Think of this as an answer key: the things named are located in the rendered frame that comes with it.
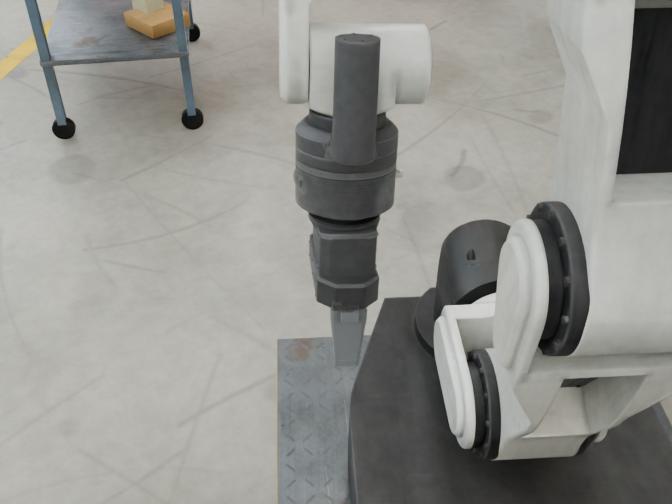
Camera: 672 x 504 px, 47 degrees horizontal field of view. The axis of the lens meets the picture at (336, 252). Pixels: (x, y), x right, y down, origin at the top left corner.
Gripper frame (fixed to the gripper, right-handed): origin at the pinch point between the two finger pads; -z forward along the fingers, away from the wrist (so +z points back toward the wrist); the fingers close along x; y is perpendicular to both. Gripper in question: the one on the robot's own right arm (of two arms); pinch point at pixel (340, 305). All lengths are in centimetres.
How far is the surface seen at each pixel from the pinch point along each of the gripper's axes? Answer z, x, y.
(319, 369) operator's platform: -46, -54, 3
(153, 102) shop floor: -48, -237, -46
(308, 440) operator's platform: -50, -39, 0
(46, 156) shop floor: -57, -203, -80
